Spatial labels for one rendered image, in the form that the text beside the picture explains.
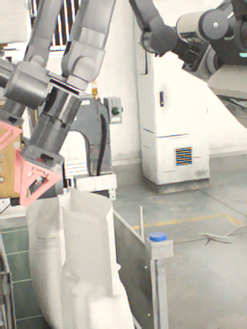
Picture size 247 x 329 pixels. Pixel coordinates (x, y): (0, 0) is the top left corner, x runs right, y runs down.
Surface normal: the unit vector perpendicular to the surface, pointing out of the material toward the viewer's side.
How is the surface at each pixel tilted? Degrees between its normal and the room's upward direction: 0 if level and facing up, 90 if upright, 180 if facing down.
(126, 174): 90
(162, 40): 90
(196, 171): 90
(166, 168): 90
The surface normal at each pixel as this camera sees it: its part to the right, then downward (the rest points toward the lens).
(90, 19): 0.27, -0.01
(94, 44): 0.32, 0.19
